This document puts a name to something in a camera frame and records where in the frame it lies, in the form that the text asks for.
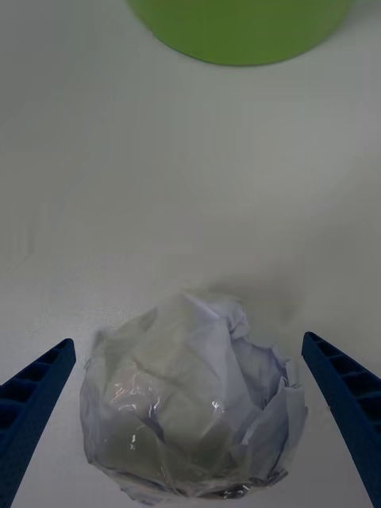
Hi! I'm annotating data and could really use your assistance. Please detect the green plastic waste bin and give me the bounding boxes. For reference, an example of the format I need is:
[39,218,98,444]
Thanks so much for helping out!
[125,0,355,67]

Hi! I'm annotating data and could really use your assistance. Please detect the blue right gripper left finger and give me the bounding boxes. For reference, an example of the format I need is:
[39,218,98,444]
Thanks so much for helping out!
[0,337,77,508]

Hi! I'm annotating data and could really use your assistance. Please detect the crumpled white paper ball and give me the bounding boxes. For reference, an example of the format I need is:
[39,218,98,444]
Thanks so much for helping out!
[79,291,309,506]

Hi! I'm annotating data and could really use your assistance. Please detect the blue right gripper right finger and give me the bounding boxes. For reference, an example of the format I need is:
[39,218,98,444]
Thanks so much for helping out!
[301,331,381,508]

